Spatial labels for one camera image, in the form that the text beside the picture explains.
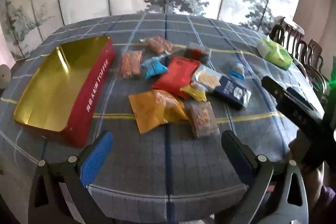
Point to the red snack packet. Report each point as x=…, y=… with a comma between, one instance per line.
x=176, y=77

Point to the green tissue pack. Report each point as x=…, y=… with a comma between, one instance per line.
x=274, y=54

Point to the small blue-white candy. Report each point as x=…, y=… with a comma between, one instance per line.
x=236, y=71

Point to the person's right hand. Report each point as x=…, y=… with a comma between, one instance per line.
x=313, y=182

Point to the blue-ended candy packet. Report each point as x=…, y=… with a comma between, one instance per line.
x=155, y=69

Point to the navy blue snack box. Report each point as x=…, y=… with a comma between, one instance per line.
x=231, y=92

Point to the brown snack packet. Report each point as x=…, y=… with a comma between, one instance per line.
x=202, y=119

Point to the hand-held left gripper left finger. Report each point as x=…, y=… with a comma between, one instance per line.
x=97, y=158

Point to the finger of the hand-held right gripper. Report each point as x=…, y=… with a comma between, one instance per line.
x=286, y=94

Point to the large orange-yellow snack packet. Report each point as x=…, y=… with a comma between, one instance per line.
x=152, y=111

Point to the round grey stone disc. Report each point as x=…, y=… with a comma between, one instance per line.
x=3, y=76

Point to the small yellow snack packet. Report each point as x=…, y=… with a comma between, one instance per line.
x=195, y=92

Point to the grey plaid tablecloth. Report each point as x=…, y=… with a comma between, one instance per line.
x=168, y=161

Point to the clear packet of orange snacks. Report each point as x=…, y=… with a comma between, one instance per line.
x=130, y=64
x=158, y=44

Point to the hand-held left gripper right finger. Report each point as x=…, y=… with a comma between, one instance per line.
x=237, y=157

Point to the clear cracker packet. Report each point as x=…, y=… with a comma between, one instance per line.
x=207, y=78

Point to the red tin box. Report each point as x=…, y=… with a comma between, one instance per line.
x=47, y=92

